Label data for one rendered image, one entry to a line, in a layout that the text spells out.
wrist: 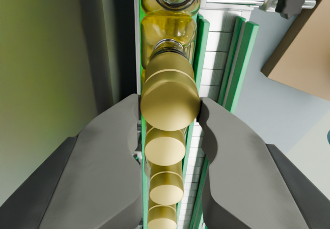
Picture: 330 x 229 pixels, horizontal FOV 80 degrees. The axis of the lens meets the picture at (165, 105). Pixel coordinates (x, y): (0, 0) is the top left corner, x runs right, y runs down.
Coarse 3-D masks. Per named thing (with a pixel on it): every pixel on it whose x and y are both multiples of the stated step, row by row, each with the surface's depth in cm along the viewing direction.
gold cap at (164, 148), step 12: (156, 132) 16; (168, 132) 15; (180, 132) 16; (144, 144) 16; (156, 144) 15; (168, 144) 15; (180, 144) 16; (156, 156) 16; (168, 156) 16; (180, 156) 16
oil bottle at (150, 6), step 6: (144, 0) 17; (150, 0) 17; (198, 0) 17; (144, 6) 18; (150, 6) 17; (156, 6) 17; (192, 6) 17; (198, 6) 18; (144, 12) 19; (150, 12) 18; (156, 12) 17; (162, 12) 17; (168, 12) 17; (174, 12) 17; (180, 12) 17; (186, 12) 17; (192, 12) 18
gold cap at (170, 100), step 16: (160, 64) 12; (176, 64) 12; (144, 80) 13; (160, 80) 10; (176, 80) 10; (192, 80) 12; (144, 96) 11; (160, 96) 11; (176, 96) 11; (192, 96) 11; (144, 112) 11; (160, 112) 11; (176, 112) 11; (192, 112) 11; (160, 128) 12; (176, 128) 12
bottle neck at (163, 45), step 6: (162, 42) 17; (168, 42) 17; (174, 42) 17; (156, 48) 16; (162, 48) 15; (168, 48) 15; (174, 48) 15; (180, 48) 16; (156, 54) 15; (180, 54) 14; (186, 54) 16
